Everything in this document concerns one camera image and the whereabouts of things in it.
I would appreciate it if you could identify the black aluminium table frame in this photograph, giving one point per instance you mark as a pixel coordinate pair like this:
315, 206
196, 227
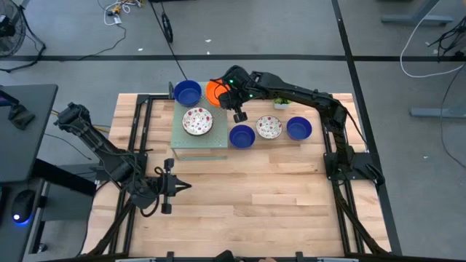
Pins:
143, 99

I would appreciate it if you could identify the dark grey desk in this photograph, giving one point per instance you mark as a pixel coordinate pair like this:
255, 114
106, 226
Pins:
29, 145

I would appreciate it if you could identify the small green potted plant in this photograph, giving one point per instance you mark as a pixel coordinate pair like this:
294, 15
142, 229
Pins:
281, 103

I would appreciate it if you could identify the pale green perforated metal shelf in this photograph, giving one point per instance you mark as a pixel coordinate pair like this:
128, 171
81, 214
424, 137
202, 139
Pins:
218, 140

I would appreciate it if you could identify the floral mini bowl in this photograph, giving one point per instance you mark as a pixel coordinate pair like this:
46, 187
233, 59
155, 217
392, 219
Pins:
269, 127
197, 121

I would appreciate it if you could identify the blue mini bowl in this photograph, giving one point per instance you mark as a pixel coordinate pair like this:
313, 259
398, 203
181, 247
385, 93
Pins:
242, 137
299, 129
187, 93

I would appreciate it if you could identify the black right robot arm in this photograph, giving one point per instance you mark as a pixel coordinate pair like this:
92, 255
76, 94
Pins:
298, 94

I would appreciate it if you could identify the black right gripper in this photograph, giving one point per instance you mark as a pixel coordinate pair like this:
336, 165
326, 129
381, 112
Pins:
233, 98

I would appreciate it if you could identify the orange mini bowl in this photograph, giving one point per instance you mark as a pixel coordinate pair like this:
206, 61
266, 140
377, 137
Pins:
211, 92

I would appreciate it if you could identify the black and blue desk device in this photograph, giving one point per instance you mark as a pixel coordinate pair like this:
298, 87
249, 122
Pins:
22, 116

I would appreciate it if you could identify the black floor fan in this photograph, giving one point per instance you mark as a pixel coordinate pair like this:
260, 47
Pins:
5, 29

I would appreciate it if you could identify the grey desk foot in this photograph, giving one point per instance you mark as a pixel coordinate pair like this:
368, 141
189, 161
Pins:
415, 20
437, 111

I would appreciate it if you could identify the black desk beam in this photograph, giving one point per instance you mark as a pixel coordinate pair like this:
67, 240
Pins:
65, 178

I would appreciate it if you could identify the black computer mouse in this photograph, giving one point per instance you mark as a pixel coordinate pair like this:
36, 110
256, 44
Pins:
23, 203

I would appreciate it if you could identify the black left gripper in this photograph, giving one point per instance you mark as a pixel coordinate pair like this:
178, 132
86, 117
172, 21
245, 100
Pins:
168, 185

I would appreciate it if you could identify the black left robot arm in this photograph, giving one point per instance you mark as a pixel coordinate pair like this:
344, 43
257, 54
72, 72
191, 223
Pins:
91, 136

